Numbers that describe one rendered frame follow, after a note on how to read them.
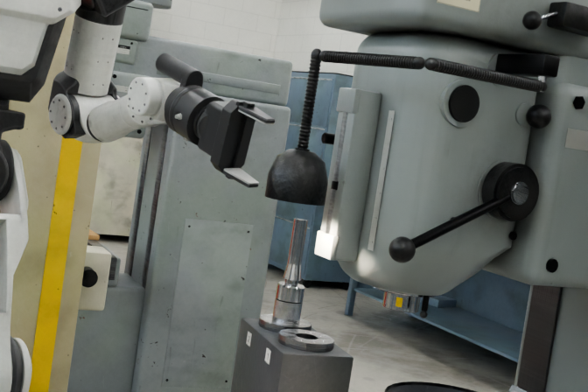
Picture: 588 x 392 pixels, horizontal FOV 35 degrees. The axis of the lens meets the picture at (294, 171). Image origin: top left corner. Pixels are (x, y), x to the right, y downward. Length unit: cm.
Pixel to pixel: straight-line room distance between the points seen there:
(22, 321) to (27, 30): 140
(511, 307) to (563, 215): 608
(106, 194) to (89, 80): 780
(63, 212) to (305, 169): 180
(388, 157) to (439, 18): 18
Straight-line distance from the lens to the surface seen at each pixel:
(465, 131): 111
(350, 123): 111
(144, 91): 157
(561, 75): 119
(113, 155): 954
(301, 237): 155
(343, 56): 105
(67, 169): 278
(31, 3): 160
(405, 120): 109
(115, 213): 963
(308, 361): 144
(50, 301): 284
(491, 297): 744
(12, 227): 161
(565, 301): 152
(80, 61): 178
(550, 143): 118
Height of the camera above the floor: 150
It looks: 3 degrees down
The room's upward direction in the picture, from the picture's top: 9 degrees clockwise
